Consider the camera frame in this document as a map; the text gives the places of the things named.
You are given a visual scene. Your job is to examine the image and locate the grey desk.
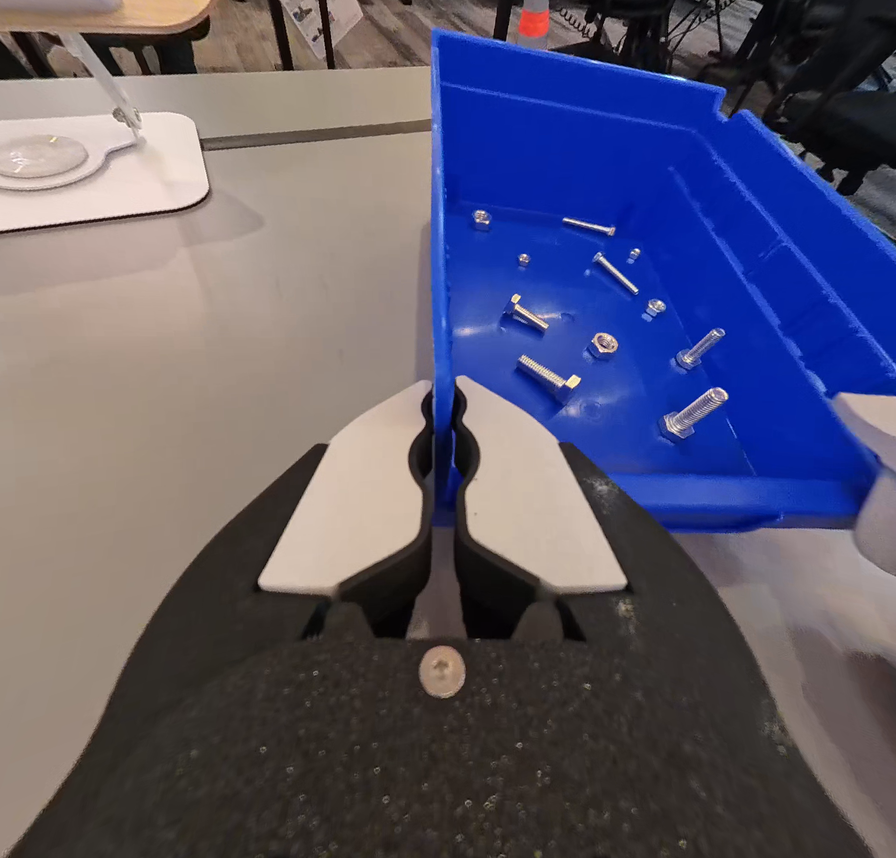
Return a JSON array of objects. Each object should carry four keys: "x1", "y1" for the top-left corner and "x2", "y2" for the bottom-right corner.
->
[{"x1": 0, "y1": 67, "x2": 896, "y2": 858}]

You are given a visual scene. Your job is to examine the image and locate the white printed sheet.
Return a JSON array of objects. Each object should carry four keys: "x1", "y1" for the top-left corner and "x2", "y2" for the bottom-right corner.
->
[{"x1": 255, "y1": 0, "x2": 365, "y2": 61}]

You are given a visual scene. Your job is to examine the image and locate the blue plastic bin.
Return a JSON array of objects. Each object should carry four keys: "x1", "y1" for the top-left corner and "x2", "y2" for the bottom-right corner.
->
[{"x1": 428, "y1": 28, "x2": 896, "y2": 533}]

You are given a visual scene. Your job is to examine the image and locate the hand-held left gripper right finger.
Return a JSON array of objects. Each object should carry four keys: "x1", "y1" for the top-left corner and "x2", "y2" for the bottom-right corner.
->
[{"x1": 454, "y1": 375, "x2": 630, "y2": 638}]

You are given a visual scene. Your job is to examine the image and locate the white document stand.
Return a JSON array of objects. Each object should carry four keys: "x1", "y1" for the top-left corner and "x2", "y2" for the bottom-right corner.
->
[{"x1": 0, "y1": 0, "x2": 228, "y2": 233}]

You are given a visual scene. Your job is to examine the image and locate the orange traffic cone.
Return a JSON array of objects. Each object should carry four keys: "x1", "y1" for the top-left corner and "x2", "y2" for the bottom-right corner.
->
[{"x1": 517, "y1": 0, "x2": 552, "y2": 50}]

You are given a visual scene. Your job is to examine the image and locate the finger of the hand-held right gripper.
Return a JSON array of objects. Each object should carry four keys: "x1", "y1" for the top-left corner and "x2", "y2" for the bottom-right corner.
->
[
  {"x1": 833, "y1": 391, "x2": 896, "y2": 456},
  {"x1": 857, "y1": 469, "x2": 896, "y2": 573}
]

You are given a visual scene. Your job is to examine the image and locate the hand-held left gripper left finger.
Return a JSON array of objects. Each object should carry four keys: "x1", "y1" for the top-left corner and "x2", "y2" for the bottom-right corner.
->
[{"x1": 258, "y1": 380, "x2": 436, "y2": 638}]

